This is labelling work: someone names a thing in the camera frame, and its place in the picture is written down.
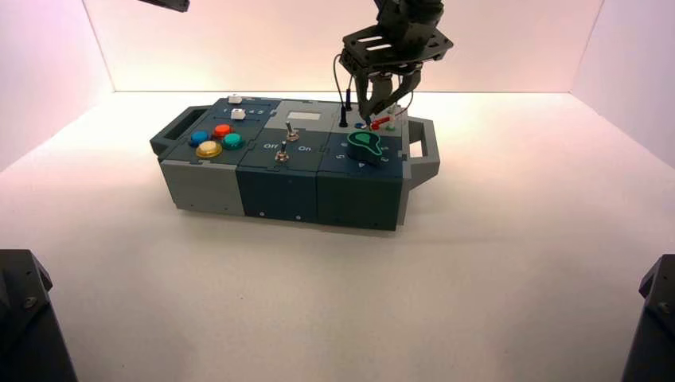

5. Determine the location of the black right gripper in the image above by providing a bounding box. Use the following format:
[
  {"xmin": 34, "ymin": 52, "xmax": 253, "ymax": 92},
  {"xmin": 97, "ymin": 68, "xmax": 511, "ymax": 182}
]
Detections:
[{"xmin": 339, "ymin": 21, "xmax": 455, "ymax": 121}]

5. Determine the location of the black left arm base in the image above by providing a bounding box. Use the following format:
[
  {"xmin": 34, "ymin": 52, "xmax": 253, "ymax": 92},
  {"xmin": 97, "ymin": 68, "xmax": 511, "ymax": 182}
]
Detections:
[{"xmin": 0, "ymin": 249, "xmax": 79, "ymax": 382}]

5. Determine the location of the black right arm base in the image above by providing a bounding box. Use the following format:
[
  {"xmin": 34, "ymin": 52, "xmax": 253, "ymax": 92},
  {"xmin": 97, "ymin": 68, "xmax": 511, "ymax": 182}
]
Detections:
[{"xmin": 621, "ymin": 254, "xmax": 675, "ymax": 382}]

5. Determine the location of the green rotary knob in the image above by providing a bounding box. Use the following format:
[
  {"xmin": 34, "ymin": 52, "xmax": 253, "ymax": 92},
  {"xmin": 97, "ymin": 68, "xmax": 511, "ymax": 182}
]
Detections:
[{"xmin": 345, "ymin": 131, "xmax": 384, "ymax": 169}]

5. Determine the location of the grey and teal task box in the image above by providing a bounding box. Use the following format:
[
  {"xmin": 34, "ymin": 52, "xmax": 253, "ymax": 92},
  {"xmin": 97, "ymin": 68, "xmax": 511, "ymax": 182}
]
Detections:
[{"xmin": 150, "ymin": 95, "xmax": 441, "ymax": 232}]

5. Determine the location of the yellow push button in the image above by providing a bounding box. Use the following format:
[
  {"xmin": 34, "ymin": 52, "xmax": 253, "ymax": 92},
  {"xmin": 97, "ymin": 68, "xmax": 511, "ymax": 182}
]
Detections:
[{"xmin": 195, "ymin": 140, "xmax": 223, "ymax": 159}]

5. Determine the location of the red jumper wire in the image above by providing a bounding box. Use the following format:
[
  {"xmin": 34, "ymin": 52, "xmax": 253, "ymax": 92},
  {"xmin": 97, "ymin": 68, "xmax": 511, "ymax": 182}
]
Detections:
[{"xmin": 370, "ymin": 89, "xmax": 416, "ymax": 131}]

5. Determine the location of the black jumper wire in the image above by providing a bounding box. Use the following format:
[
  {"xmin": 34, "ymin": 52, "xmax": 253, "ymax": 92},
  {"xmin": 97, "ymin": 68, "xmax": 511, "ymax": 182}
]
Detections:
[{"xmin": 332, "ymin": 53, "xmax": 353, "ymax": 129}]

